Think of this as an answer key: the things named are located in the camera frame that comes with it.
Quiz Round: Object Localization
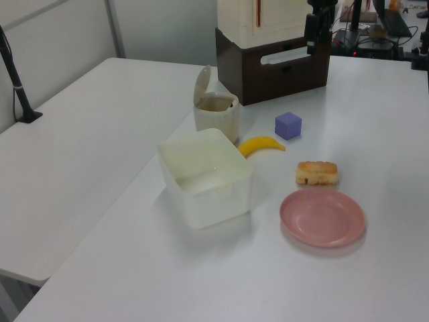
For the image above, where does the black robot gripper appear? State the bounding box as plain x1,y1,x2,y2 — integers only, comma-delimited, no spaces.
304,0,339,56

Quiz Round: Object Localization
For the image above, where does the beige trash can with lid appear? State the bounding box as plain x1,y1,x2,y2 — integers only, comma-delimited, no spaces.
192,64,241,144

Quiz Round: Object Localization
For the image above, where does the black monitor stand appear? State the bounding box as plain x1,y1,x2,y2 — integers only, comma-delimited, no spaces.
348,0,363,34

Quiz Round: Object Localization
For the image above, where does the cream toy cabinet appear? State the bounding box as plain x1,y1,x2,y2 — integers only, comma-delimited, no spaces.
217,0,314,48

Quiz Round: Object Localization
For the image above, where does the black electronics box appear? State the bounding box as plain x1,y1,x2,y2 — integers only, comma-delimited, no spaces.
331,28,405,60

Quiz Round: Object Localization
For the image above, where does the small brown cardboard box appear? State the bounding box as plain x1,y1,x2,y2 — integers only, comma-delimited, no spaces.
368,25,389,40

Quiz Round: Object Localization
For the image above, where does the black laptop keyboard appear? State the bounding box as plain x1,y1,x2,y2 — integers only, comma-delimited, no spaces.
372,0,413,38

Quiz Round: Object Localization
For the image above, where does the dark brown drawer box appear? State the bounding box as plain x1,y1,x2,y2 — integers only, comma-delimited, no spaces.
214,27,332,107

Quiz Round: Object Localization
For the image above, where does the purple cube block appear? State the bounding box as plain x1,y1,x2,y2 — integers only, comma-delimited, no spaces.
274,111,303,141

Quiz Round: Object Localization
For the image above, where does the black clamp stand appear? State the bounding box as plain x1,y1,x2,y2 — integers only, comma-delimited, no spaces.
410,25,429,71

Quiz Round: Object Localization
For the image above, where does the yellow toy banana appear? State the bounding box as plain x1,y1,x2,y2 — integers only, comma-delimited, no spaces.
237,135,287,159

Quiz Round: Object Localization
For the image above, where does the toy bread slice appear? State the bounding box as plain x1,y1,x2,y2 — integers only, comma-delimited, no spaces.
294,160,339,186

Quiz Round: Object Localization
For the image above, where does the pink plastic plate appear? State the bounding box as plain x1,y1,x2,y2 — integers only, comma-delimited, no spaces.
279,189,366,249

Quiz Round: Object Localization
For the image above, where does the white square plastic bin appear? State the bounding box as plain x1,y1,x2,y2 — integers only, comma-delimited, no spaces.
156,127,254,231

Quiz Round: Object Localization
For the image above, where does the black camera stand pole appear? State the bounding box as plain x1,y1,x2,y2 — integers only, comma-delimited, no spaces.
0,25,44,124

